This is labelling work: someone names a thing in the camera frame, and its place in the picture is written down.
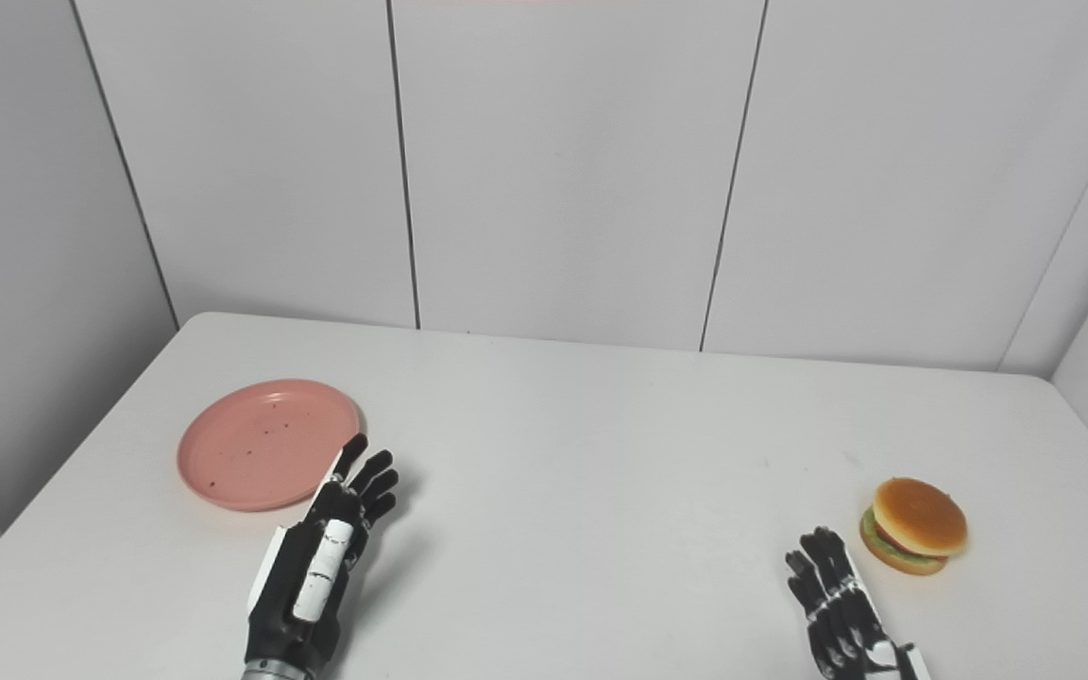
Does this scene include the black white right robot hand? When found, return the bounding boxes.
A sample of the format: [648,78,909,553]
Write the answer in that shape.
[785,527,932,680]

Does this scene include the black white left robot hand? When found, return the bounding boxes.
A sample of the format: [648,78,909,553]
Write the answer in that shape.
[244,433,400,675]

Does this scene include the toy hamburger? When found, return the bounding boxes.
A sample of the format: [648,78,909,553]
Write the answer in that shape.
[859,477,968,577]

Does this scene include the pink round plate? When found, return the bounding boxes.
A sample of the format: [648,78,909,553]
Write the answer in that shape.
[177,380,363,513]

